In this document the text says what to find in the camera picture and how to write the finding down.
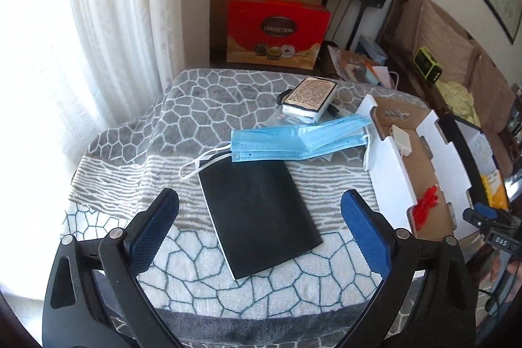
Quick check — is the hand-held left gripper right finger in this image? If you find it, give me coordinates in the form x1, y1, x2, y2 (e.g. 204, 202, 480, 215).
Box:
322, 189, 478, 348

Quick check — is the yellow checked cloth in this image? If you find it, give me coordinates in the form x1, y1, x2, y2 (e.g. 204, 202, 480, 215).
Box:
438, 81, 482, 124

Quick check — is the dark wooden side table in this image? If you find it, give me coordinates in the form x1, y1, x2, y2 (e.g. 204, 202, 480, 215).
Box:
210, 50, 327, 72

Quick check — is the black speaker stand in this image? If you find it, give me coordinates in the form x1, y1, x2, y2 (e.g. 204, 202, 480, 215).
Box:
346, 2, 368, 51
328, 0, 344, 43

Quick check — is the white-edged cardboard box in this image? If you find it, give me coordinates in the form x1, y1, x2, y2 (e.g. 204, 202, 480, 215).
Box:
357, 94, 474, 243

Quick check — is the brown sofa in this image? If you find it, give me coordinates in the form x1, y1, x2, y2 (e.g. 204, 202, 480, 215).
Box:
377, 0, 522, 177

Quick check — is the blue face mask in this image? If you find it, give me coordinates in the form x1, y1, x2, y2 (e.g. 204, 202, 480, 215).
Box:
179, 126, 313, 179
302, 115, 376, 171

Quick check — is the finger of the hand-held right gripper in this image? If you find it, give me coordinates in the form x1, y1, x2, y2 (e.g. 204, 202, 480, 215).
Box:
463, 205, 498, 226

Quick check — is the white paper sheet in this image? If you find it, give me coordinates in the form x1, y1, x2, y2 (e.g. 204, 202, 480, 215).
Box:
465, 124, 494, 173

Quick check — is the clear plastic bag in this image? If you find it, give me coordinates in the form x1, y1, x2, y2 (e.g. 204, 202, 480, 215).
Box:
326, 44, 368, 82

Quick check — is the small box with beige label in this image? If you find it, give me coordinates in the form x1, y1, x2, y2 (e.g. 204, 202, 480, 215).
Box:
283, 76, 338, 116

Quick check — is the black notebook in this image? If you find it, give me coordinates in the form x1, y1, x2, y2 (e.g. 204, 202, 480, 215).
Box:
198, 158, 323, 280

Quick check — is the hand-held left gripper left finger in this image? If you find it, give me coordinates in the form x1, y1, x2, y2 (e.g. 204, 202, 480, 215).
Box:
42, 188, 192, 348

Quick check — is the white curtain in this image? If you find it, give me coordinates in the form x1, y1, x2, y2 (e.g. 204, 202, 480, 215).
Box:
0, 0, 217, 300

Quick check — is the yellow medicine box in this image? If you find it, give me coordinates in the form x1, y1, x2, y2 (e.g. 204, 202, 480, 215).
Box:
481, 171, 510, 210

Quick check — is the grey patterned blanket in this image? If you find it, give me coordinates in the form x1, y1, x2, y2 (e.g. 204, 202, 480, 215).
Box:
61, 67, 433, 348

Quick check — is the red Collection gift bag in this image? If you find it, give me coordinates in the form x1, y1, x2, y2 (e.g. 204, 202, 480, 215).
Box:
226, 0, 332, 71

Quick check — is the green radio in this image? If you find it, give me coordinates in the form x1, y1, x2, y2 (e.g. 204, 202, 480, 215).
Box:
413, 46, 443, 83

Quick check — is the white charger adapter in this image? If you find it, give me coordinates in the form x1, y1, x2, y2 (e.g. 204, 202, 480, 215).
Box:
387, 125, 412, 156

